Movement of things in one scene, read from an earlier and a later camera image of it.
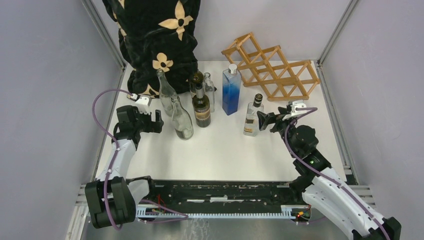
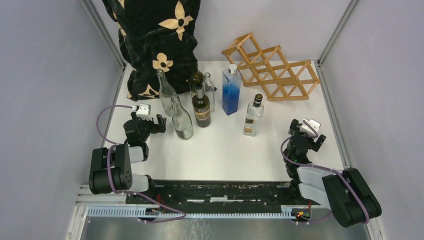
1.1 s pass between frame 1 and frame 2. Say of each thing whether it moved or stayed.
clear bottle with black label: stayed
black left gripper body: stayed
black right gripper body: moved
